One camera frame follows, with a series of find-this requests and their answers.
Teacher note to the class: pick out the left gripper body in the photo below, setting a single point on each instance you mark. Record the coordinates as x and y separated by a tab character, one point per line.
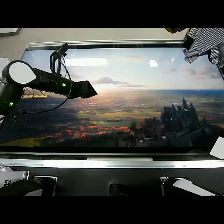
83	89

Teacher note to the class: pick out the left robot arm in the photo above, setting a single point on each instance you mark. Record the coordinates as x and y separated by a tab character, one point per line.
43	81

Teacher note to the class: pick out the pile of clothes hangers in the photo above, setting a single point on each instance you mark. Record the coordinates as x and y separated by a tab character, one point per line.
35	93

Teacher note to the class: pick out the checked shirt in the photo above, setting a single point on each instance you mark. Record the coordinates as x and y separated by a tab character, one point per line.
203	43

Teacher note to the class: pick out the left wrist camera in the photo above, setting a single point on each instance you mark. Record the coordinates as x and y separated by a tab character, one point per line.
58	58

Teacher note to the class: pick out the silver frame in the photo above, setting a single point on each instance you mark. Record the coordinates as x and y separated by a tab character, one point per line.
133	163

